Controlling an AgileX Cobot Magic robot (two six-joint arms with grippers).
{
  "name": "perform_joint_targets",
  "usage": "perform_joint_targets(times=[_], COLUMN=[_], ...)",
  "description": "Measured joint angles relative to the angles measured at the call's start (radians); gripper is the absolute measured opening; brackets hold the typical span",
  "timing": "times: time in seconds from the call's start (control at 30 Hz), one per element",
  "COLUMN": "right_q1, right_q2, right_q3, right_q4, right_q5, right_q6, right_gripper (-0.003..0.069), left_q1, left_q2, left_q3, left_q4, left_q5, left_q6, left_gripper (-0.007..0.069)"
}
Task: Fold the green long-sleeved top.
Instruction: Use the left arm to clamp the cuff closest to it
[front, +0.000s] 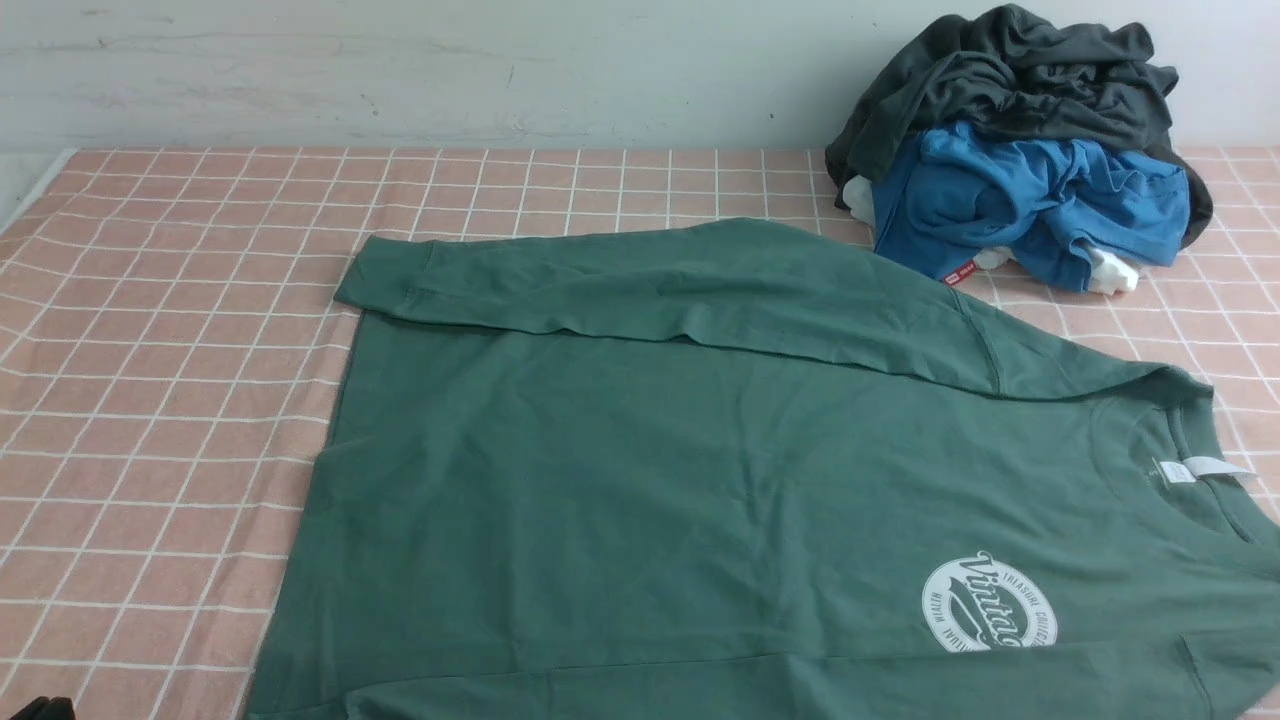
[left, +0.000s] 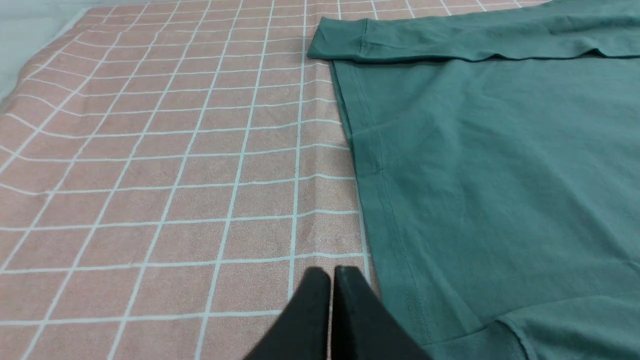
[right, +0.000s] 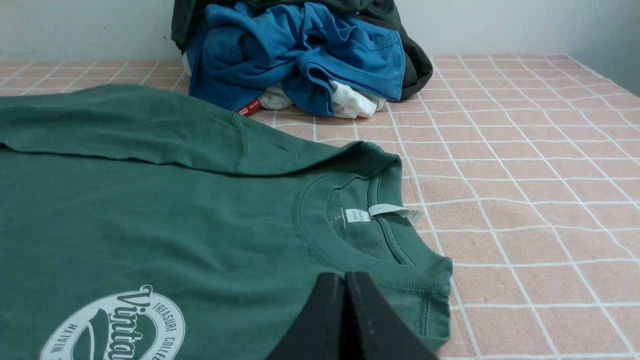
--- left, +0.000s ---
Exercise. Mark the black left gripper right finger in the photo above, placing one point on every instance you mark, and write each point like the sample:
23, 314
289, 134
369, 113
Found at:
361, 327

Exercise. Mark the green long-sleeve top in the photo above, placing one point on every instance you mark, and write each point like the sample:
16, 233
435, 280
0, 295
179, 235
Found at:
497, 158

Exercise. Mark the pink grid tablecloth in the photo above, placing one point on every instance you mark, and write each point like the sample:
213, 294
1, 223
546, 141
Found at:
169, 170

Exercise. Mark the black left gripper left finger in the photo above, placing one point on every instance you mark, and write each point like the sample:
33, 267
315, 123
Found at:
301, 330

